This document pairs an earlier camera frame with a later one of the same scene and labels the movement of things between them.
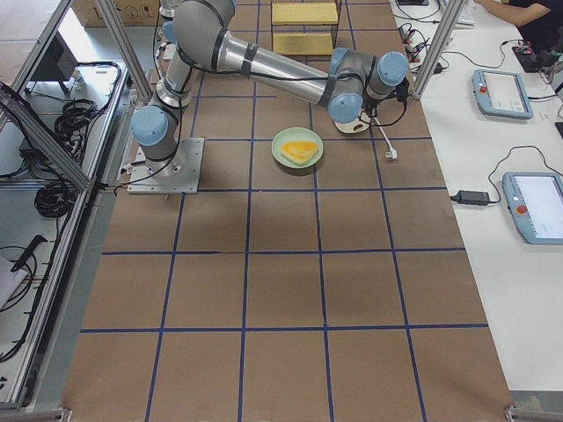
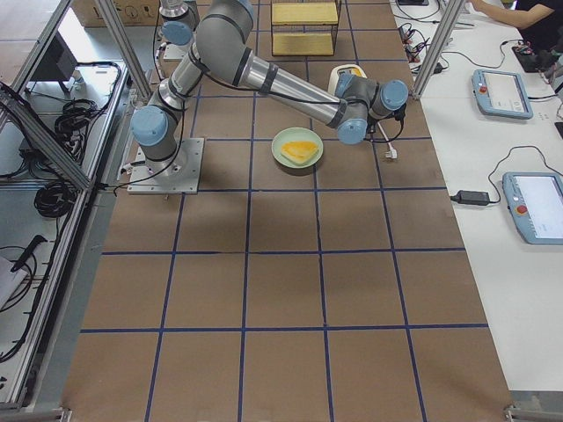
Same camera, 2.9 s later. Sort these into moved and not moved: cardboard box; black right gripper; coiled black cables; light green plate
Moved: black right gripper
Not moved: cardboard box; light green plate; coiled black cables
